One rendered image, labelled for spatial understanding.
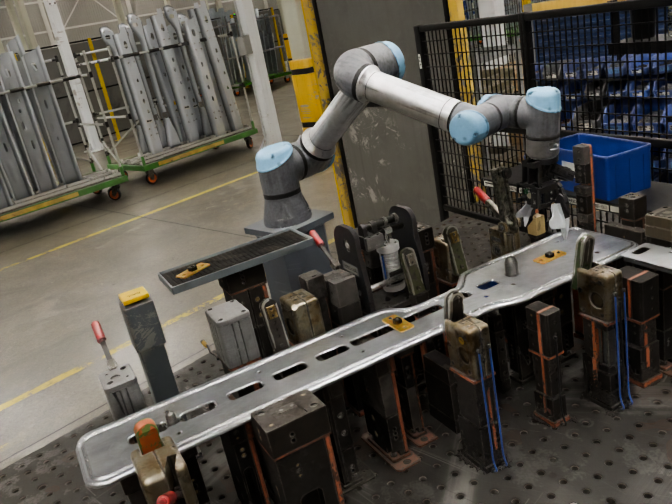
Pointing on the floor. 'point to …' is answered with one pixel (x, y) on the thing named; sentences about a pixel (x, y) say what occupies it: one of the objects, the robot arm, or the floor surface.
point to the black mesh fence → (540, 86)
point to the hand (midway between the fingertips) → (546, 230)
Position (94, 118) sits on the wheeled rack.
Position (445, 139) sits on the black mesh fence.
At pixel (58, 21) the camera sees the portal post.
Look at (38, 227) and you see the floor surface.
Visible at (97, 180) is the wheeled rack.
